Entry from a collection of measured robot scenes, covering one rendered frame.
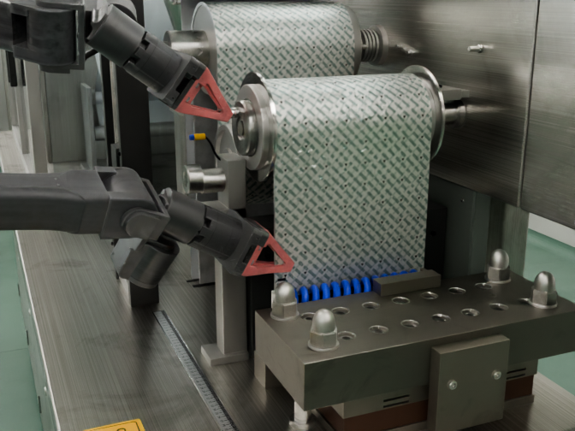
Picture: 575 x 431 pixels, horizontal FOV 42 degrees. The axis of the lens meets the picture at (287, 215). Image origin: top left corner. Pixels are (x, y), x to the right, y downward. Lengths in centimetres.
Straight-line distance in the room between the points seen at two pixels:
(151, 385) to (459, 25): 68
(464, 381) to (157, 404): 40
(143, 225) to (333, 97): 31
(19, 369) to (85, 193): 237
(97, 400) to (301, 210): 37
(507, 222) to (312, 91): 51
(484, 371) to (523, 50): 42
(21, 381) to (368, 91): 231
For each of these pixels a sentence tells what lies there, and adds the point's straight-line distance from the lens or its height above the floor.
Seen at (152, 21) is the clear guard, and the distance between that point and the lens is 196.
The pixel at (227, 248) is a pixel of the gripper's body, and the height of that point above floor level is 111.
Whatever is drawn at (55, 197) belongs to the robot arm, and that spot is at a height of 121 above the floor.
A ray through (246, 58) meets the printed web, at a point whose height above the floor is 133.
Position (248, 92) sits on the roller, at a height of 130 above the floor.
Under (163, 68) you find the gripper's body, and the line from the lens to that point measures 95.
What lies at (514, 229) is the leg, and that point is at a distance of 138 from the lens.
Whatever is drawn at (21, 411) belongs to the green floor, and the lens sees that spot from 290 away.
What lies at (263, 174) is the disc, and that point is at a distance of 100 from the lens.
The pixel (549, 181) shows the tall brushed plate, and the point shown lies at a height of 119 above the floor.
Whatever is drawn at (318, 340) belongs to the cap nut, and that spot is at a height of 104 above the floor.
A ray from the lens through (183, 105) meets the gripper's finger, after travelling 96.
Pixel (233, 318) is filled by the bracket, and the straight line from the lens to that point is 111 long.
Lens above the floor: 142
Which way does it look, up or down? 17 degrees down
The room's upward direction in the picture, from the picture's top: straight up
